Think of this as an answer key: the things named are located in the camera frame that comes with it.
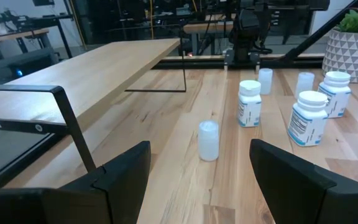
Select white melatonin supplement bottle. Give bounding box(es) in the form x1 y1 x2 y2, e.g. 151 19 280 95
287 90 329 147
237 80 262 128
318 71 352 119

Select wooden shelf black metal frame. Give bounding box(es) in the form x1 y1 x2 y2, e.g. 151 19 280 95
0 38 188 174

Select black computer case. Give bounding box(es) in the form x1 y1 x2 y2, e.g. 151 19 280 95
0 48 60 85

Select yellow hanging cable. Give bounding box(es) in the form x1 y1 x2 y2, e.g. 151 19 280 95
149 0 154 40

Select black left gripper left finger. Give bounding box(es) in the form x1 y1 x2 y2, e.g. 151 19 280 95
0 141 152 224

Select small translucent white bottle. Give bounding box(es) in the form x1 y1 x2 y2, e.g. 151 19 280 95
257 68 273 96
197 120 220 162
294 72 316 100

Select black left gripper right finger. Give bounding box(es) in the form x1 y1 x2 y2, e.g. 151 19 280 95
249 139 358 224

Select succulent in patterned pot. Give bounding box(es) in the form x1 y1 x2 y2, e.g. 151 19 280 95
321 9 358 83

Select wooden workbench black legs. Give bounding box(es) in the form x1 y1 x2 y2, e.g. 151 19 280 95
183 21 239 56
0 28 74 60

